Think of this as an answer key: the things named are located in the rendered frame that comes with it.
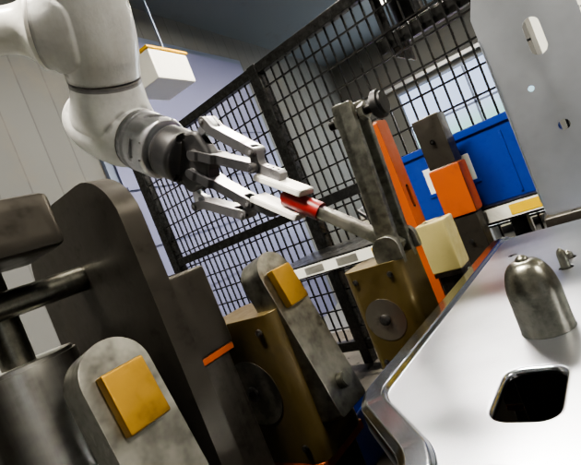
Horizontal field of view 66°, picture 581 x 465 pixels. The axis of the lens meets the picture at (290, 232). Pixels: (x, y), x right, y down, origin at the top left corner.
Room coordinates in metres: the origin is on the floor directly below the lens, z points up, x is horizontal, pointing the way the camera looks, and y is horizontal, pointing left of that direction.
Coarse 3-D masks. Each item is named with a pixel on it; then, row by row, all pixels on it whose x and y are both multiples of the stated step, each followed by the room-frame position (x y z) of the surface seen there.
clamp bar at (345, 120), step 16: (384, 96) 0.44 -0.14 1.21; (336, 112) 0.45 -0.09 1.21; (352, 112) 0.44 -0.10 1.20; (368, 112) 0.45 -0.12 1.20; (384, 112) 0.44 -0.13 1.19; (336, 128) 0.48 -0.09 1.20; (352, 128) 0.45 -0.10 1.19; (368, 128) 0.47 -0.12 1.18; (352, 144) 0.45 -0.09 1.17; (368, 144) 0.47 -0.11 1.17; (352, 160) 0.46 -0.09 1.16; (368, 160) 0.45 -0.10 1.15; (384, 160) 0.47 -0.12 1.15; (368, 176) 0.45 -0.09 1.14; (384, 176) 0.47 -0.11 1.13; (368, 192) 0.45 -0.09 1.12; (384, 192) 0.47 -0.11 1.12; (368, 208) 0.46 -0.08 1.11; (384, 208) 0.45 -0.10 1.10; (400, 208) 0.47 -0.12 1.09; (384, 224) 0.45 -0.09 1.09; (400, 224) 0.47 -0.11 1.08
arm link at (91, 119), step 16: (80, 96) 0.62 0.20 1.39; (96, 96) 0.62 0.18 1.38; (112, 96) 0.62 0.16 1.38; (128, 96) 0.64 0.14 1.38; (144, 96) 0.67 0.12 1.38; (64, 112) 0.69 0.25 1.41; (80, 112) 0.64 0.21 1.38; (96, 112) 0.63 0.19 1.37; (112, 112) 0.63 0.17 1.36; (128, 112) 0.64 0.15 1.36; (80, 128) 0.65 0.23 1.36; (96, 128) 0.64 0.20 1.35; (112, 128) 0.64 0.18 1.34; (80, 144) 0.68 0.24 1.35; (96, 144) 0.65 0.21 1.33; (112, 144) 0.64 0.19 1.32; (112, 160) 0.66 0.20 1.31
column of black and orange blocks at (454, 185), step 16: (416, 128) 0.72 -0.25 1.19; (432, 128) 0.70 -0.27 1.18; (448, 128) 0.71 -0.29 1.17; (432, 144) 0.70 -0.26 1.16; (448, 144) 0.69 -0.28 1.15; (432, 160) 0.71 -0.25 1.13; (448, 160) 0.70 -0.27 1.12; (464, 160) 0.72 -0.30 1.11; (432, 176) 0.72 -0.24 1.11; (448, 176) 0.70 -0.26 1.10; (464, 176) 0.69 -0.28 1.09; (448, 192) 0.71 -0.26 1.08; (464, 192) 0.69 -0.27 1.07; (448, 208) 0.71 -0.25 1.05; (464, 208) 0.70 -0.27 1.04; (480, 208) 0.72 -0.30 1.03; (464, 224) 0.71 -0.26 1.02; (480, 224) 0.69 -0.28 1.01; (464, 240) 0.71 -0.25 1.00; (480, 240) 0.70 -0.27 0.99
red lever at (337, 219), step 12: (288, 204) 0.53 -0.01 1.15; (300, 204) 0.52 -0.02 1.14; (312, 204) 0.51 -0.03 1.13; (324, 204) 0.51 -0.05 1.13; (312, 216) 0.51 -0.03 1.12; (324, 216) 0.50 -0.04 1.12; (336, 216) 0.50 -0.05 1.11; (348, 216) 0.50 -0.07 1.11; (348, 228) 0.49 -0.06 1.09; (360, 228) 0.48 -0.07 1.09; (372, 228) 0.48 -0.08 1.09; (372, 240) 0.48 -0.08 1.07
